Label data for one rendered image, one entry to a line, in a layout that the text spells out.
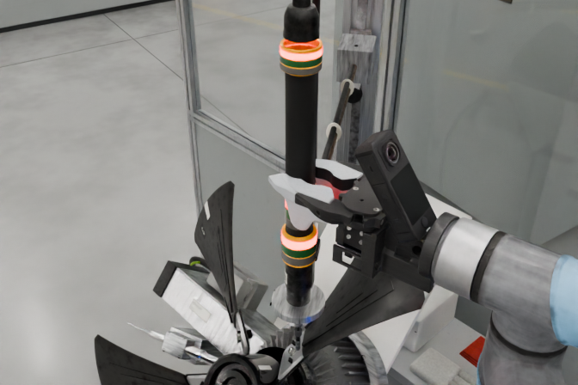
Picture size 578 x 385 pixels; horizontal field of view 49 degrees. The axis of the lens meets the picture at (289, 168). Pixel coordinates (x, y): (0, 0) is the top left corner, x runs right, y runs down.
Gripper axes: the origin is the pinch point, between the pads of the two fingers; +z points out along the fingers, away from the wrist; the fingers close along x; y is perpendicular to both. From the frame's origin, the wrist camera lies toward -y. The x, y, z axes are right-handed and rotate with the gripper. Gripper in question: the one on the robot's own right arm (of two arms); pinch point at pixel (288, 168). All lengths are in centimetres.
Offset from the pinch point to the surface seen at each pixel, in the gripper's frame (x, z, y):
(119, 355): -5, 35, 51
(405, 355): 49, 2, 79
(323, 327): 8.2, -0.5, 33.0
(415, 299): 11.1, -13.2, 21.9
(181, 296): 14, 39, 54
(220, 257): 11.7, 23.7, 33.7
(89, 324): 55, 148, 165
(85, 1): 304, 461, 150
